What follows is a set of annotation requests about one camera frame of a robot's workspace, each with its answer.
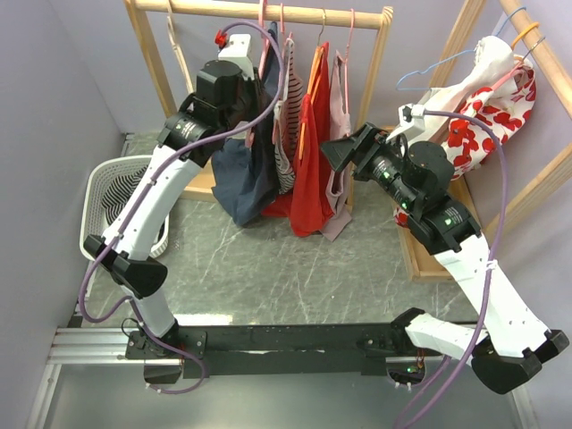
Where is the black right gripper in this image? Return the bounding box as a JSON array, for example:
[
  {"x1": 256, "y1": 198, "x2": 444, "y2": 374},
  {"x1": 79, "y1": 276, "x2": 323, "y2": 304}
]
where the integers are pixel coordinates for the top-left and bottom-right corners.
[{"x1": 318, "y1": 122, "x2": 420, "y2": 213}]

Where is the black white striped tank top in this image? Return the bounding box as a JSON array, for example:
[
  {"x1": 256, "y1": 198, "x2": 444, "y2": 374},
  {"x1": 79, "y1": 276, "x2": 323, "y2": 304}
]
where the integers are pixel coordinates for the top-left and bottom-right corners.
[{"x1": 102, "y1": 167, "x2": 147, "y2": 224}]

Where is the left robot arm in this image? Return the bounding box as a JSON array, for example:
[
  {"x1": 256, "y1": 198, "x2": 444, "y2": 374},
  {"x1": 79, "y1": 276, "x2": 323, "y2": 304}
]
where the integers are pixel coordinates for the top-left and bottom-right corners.
[{"x1": 84, "y1": 60, "x2": 268, "y2": 359}]

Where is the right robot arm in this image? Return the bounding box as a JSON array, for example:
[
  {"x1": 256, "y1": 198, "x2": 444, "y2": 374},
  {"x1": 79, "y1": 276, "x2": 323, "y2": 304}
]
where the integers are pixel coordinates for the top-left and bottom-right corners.
[{"x1": 321, "y1": 123, "x2": 569, "y2": 394}]

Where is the pink plastic hanger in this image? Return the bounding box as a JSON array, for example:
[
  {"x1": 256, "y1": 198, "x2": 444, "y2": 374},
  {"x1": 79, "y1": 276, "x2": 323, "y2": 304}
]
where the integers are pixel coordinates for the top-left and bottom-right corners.
[{"x1": 244, "y1": 0, "x2": 272, "y2": 150}]

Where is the red white striped top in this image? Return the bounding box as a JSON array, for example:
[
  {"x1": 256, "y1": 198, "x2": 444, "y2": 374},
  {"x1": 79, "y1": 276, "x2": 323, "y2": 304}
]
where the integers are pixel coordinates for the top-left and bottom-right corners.
[{"x1": 272, "y1": 34, "x2": 305, "y2": 194}]

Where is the mauve pink top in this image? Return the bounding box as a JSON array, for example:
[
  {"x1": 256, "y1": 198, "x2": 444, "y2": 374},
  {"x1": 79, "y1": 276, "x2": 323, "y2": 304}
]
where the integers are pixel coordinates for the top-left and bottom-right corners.
[{"x1": 320, "y1": 52, "x2": 351, "y2": 241}]

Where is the orange hanger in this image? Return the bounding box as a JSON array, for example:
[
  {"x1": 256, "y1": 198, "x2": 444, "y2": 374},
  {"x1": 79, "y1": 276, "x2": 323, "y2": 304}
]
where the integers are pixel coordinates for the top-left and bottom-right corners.
[{"x1": 298, "y1": 8, "x2": 327, "y2": 161}]

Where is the navy blue printed top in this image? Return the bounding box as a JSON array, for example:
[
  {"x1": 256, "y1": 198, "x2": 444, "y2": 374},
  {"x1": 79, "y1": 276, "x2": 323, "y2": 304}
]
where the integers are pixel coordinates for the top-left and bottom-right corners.
[{"x1": 210, "y1": 21, "x2": 282, "y2": 227}]

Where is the orange hanger hook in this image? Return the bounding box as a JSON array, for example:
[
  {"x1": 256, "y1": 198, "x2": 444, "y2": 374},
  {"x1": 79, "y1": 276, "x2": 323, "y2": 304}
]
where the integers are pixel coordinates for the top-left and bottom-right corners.
[{"x1": 510, "y1": 21, "x2": 540, "y2": 50}]

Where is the wooden clothes rack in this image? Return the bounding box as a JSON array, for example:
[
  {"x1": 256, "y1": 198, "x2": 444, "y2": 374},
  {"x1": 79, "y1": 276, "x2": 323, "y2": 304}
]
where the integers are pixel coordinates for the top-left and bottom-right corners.
[
  {"x1": 122, "y1": 0, "x2": 395, "y2": 211},
  {"x1": 380, "y1": 1, "x2": 571, "y2": 290}
]

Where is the red floral white dress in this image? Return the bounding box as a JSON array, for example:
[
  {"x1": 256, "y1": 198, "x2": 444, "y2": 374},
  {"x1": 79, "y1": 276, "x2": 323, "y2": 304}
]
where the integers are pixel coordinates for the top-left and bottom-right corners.
[{"x1": 392, "y1": 66, "x2": 537, "y2": 227}]

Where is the white perforated plastic basket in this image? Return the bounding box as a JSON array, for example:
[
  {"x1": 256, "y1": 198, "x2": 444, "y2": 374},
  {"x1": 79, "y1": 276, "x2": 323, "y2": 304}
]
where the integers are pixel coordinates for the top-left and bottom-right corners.
[{"x1": 80, "y1": 155, "x2": 151, "y2": 261}]

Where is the white garment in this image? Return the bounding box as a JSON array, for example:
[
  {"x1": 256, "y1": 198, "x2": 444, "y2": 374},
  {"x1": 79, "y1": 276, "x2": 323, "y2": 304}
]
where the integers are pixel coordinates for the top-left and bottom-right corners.
[{"x1": 391, "y1": 36, "x2": 533, "y2": 144}]

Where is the black base bar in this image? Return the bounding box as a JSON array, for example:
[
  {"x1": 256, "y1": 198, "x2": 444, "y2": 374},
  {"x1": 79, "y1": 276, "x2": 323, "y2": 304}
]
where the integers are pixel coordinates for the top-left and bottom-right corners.
[{"x1": 124, "y1": 322, "x2": 448, "y2": 380}]

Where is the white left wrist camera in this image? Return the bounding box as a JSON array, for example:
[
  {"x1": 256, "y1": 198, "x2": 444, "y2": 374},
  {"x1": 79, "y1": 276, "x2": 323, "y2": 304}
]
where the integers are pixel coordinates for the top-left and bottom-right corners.
[{"x1": 217, "y1": 34, "x2": 254, "y2": 79}]

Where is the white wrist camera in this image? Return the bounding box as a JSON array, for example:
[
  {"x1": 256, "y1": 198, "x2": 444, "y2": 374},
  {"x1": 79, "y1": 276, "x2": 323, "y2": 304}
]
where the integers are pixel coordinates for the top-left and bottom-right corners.
[
  {"x1": 217, "y1": 34, "x2": 254, "y2": 79},
  {"x1": 395, "y1": 104, "x2": 425, "y2": 141}
]

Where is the pink wire hanger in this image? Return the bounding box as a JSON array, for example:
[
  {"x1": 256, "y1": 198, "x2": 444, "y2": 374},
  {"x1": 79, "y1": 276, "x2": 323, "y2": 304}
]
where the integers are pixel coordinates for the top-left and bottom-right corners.
[
  {"x1": 273, "y1": 4, "x2": 292, "y2": 147},
  {"x1": 342, "y1": 8, "x2": 356, "y2": 115}
]

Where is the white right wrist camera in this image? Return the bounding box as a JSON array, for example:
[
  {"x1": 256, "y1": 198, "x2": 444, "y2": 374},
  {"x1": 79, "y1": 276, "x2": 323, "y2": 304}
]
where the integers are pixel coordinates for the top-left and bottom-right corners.
[{"x1": 395, "y1": 104, "x2": 425, "y2": 141}]

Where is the blue wire hanger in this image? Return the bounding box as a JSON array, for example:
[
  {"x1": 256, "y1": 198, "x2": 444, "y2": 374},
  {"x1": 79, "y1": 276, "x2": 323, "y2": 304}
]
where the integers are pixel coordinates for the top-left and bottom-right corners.
[{"x1": 395, "y1": 6, "x2": 526, "y2": 91}]

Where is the pink wire hanger right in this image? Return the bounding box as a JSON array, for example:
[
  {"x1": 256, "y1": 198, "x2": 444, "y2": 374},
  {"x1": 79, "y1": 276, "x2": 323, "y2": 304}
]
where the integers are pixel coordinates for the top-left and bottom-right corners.
[{"x1": 342, "y1": 8, "x2": 356, "y2": 115}]

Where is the aluminium rail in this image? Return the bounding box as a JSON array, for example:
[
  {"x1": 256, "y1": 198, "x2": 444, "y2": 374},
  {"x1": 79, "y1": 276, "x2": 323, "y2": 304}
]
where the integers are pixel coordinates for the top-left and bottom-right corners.
[{"x1": 29, "y1": 328, "x2": 540, "y2": 428}]

